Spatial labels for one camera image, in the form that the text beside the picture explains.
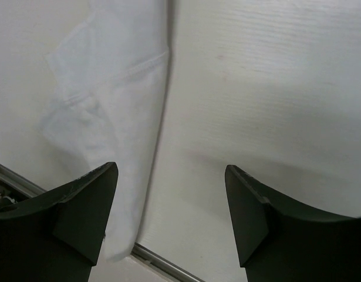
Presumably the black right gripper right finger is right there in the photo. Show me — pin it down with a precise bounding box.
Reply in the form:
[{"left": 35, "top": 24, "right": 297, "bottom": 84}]
[{"left": 225, "top": 165, "right": 361, "bottom": 281}]

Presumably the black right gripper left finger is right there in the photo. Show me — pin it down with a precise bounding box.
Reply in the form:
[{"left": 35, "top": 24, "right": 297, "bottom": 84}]
[{"left": 0, "top": 162, "right": 119, "bottom": 281}]

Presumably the white fabric skirt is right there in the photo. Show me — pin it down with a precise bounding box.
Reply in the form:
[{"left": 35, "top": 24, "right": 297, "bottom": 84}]
[{"left": 41, "top": 1, "right": 169, "bottom": 261}]

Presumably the aluminium table edge rail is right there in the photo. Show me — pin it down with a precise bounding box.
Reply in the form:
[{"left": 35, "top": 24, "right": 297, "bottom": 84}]
[{"left": 0, "top": 164, "right": 202, "bottom": 281}]

